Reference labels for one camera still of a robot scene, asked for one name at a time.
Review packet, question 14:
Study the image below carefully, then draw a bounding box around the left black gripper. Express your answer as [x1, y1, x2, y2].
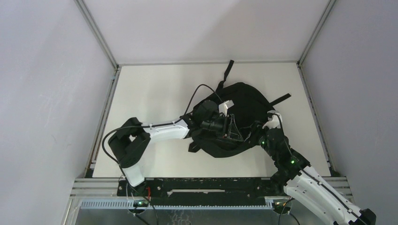
[201, 113, 242, 141]

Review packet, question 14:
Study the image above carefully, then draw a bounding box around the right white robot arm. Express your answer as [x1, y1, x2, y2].
[258, 110, 376, 225]

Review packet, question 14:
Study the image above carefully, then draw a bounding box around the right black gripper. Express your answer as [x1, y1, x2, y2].
[239, 120, 277, 161]

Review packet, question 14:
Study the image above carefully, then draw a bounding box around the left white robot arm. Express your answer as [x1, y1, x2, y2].
[105, 100, 245, 195]

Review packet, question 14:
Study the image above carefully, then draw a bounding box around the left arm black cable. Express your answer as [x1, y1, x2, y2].
[101, 83, 223, 181]

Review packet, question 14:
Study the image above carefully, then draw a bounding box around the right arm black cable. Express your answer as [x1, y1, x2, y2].
[270, 112, 369, 225]

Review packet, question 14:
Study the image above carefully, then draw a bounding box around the white slotted cable duct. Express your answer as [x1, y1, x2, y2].
[80, 199, 274, 210]

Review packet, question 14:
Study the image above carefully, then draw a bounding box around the black student backpack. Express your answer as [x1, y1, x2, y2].
[188, 60, 291, 158]

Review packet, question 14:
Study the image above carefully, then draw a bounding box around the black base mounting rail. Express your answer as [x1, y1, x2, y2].
[116, 177, 287, 205]

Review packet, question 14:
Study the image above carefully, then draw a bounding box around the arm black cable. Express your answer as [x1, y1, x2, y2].
[270, 112, 369, 225]
[101, 83, 223, 181]

